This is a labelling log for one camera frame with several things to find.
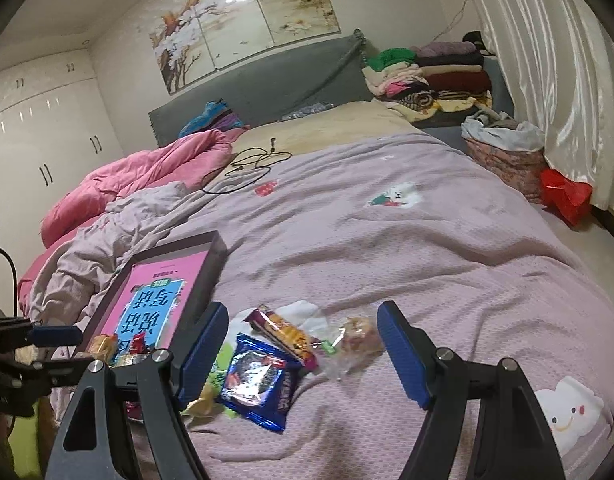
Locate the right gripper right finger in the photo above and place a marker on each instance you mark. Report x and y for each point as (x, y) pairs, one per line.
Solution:
(513, 439)

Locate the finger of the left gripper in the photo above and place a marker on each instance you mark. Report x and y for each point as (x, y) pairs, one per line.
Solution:
(18, 333)
(63, 373)

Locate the clear yellow cake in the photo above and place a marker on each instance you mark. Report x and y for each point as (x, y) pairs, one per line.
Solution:
(102, 347)

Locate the red snack packet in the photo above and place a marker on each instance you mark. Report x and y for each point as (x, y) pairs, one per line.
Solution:
(136, 352)

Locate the green yellow snack packet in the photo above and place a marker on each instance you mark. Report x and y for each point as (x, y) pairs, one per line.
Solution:
(206, 405)

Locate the blue Oreo packet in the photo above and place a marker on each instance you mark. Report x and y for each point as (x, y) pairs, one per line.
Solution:
(260, 382)

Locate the clear candy bag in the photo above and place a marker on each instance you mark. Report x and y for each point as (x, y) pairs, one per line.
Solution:
(343, 348)

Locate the purple biscuit bar packet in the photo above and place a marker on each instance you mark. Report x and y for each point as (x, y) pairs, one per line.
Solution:
(285, 334)

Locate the lilac bed cover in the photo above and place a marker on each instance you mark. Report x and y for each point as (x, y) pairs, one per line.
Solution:
(402, 218)

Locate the white wardrobe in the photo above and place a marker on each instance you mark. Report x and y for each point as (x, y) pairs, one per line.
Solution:
(54, 130)

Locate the pink quilt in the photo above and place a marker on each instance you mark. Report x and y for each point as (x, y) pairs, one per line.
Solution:
(193, 160)

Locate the red bag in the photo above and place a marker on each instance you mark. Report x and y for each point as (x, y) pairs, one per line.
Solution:
(570, 200)

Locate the patterned laundry basket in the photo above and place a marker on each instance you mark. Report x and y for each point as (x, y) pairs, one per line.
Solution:
(511, 150)

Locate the blue striped cloth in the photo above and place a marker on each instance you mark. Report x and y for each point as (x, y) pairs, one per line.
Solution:
(216, 115)

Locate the beige bed sheet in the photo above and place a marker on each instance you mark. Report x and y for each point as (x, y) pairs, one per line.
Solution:
(347, 123)

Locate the pile of folded clothes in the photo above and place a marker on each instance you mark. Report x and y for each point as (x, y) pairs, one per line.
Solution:
(438, 84)

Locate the grey headboard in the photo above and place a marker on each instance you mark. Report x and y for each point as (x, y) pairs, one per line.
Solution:
(265, 90)

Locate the cream curtain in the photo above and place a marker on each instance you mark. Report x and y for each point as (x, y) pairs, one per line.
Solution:
(558, 62)

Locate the wall painting panels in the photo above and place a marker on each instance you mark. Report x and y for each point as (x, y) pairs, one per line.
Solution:
(203, 36)

